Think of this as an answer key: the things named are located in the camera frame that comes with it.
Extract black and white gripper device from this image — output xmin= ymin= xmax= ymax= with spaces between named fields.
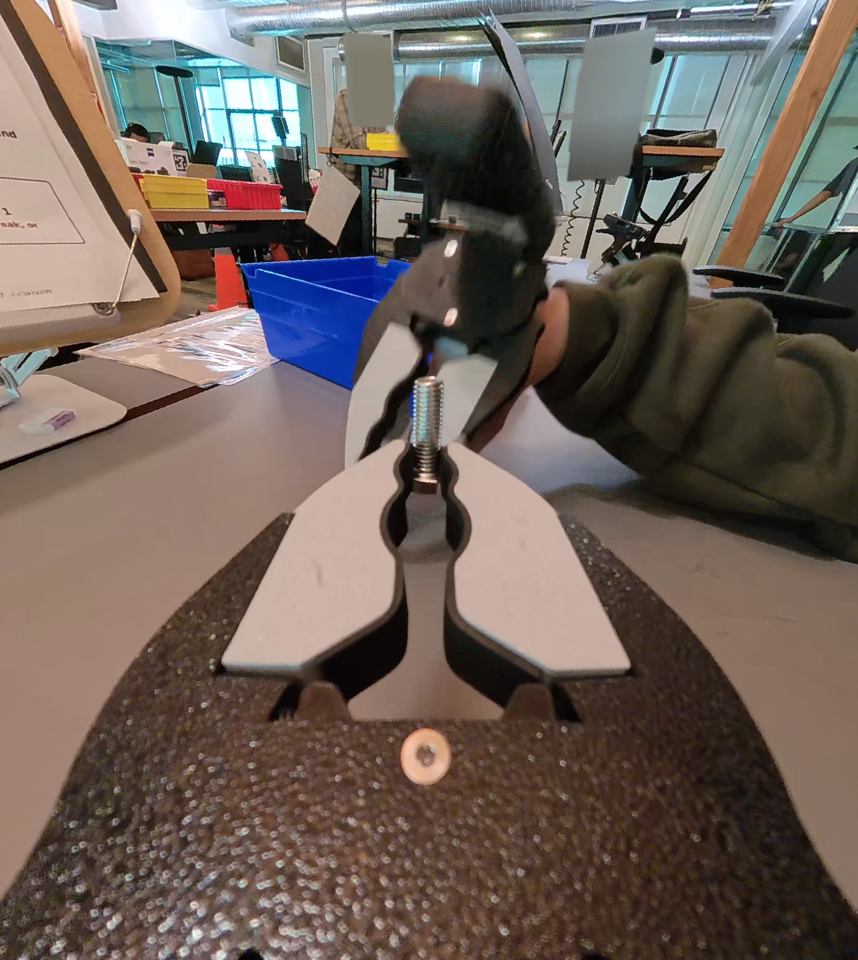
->
xmin=600 ymin=213 xmax=662 ymax=280

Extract wooden post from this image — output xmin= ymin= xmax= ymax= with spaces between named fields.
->
xmin=714 ymin=0 xmax=858 ymax=271

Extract orange traffic cone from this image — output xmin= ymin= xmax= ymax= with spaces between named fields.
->
xmin=211 ymin=251 xmax=250 ymax=310

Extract grey desk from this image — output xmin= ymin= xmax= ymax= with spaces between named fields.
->
xmin=0 ymin=360 xmax=858 ymax=960
xmin=0 ymin=303 xmax=283 ymax=489

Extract wooden top work table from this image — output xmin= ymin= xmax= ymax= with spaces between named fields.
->
xmin=144 ymin=206 xmax=310 ymax=256

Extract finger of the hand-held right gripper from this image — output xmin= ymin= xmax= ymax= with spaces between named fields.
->
xmin=436 ymin=354 xmax=503 ymax=445
xmin=344 ymin=322 xmax=430 ymax=466

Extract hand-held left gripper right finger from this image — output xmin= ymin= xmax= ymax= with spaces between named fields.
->
xmin=440 ymin=441 xmax=632 ymax=706

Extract tall work table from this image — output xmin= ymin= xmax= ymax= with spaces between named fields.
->
xmin=318 ymin=144 xmax=411 ymax=256
xmin=637 ymin=144 xmax=726 ymax=226

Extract white stand base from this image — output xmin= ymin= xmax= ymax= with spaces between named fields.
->
xmin=0 ymin=348 xmax=128 ymax=481

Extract person's right forearm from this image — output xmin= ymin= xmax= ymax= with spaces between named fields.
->
xmin=534 ymin=253 xmax=858 ymax=579

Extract black office chair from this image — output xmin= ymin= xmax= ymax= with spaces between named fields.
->
xmin=695 ymin=198 xmax=858 ymax=354

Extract steel hex bolt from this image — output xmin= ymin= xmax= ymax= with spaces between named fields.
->
xmin=410 ymin=377 xmax=441 ymax=496

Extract clear plastic document sleeves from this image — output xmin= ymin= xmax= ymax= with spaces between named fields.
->
xmin=76 ymin=306 xmax=281 ymax=388

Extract small red bin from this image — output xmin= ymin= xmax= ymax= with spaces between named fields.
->
xmin=207 ymin=178 xmax=283 ymax=210

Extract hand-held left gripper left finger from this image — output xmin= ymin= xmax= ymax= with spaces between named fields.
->
xmin=220 ymin=441 xmax=410 ymax=706

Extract person's right hand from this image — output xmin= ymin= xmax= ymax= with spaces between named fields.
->
xmin=528 ymin=287 xmax=574 ymax=393

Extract instruction sheet on stand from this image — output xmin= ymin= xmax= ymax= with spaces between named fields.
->
xmin=0 ymin=0 xmax=184 ymax=369

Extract silver air duct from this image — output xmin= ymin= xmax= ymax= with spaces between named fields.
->
xmin=230 ymin=0 xmax=797 ymax=54

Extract printed instruction sheet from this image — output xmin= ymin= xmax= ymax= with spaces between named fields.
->
xmin=0 ymin=0 xmax=163 ymax=320

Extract dark bag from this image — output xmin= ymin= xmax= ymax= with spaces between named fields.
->
xmin=637 ymin=127 xmax=718 ymax=159

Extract blue plastic bin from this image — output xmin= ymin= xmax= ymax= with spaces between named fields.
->
xmin=240 ymin=255 xmax=415 ymax=390

